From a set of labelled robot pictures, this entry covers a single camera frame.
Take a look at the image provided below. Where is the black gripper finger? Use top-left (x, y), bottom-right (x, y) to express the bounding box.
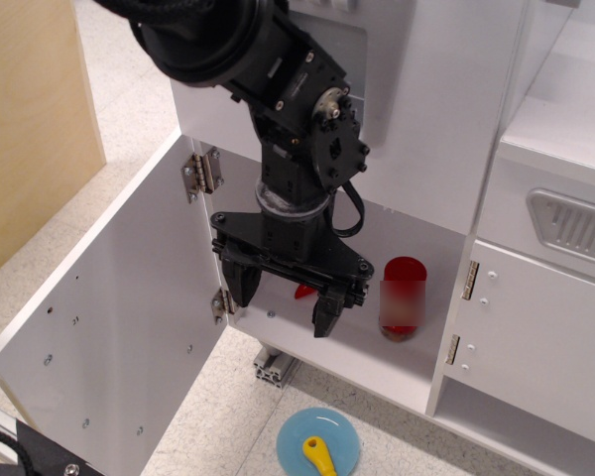
top-left (312, 290), bottom-right (346, 338)
top-left (222, 258), bottom-right (262, 307)

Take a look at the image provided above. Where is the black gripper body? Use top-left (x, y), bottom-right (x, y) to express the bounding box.
top-left (210, 196), bottom-right (374, 308)

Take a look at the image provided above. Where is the white fridge door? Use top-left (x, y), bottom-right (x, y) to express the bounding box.
top-left (0, 135), bottom-right (222, 475)

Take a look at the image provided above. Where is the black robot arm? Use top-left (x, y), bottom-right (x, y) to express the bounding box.
top-left (105, 1), bottom-right (374, 337)

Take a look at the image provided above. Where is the white toy fridge cabinet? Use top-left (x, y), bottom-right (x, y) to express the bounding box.
top-left (170, 0), bottom-right (531, 417)

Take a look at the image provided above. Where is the lower metal door hinge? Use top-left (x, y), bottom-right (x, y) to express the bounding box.
top-left (211, 288), bottom-right (239, 325)

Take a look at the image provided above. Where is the metal door hinge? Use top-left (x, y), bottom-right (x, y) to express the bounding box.
top-left (181, 147), bottom-right (224, 203)
top-left (211, 288), bottom-right (239, 325)

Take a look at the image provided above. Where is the red toy chili pepper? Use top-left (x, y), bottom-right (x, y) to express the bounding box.
top-left (294, 285), bottom-right (316, 299)

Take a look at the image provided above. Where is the red lid spice jar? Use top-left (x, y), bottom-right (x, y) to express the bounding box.
top-left (379, 256), bottom-right (427, 342)

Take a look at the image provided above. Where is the aluminium extrusion foot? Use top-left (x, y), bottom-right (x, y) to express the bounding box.
top-left (253, 347), bottom-right (298, 389)

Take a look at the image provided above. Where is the upper metal door hinge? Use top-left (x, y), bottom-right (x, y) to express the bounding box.
top-left (181, 147), bottom-right (224, 203)

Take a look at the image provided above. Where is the lower brass cabinet hinge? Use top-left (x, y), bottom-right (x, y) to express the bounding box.
top-left (445, 334), bottom-right (460, 365)

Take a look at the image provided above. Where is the brass cabinet hinge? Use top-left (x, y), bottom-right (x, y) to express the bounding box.
top-left (461, 260), bottom-right (480, 300)
top-left (445, 334), bottom-right (460, 365)

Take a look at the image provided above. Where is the light blue plate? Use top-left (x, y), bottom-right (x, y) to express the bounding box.
top-left (276, 408), bottom-right (360, 475)

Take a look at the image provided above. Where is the upper brass cabinet hinge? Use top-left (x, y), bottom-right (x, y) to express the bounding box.
top-left (461, 260), bottom-right (480, 300)

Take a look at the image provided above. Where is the white toy oven cabinet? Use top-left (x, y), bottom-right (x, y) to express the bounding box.
top-left (424, 0), bottom-right (595, 476)

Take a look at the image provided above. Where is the light plywood panel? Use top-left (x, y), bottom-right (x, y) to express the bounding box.
top-left (0, 1), bottom-right (105, 268)

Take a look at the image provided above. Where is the grey oven vent panel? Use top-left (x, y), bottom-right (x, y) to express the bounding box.
top-left (526, 188), bottom-right (595, 263)

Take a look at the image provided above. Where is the yellow toy utensil handle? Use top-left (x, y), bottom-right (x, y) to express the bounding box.
top-left (302, 435), bottom-right (337, 476)

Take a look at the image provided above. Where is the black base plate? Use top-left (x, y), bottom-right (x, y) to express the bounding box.
top-left (16, 419), bottom-right (102, 476)

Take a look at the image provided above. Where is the black braided cable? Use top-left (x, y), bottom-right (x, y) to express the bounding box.
top-left (0, 425), bottom-right (39, 476)

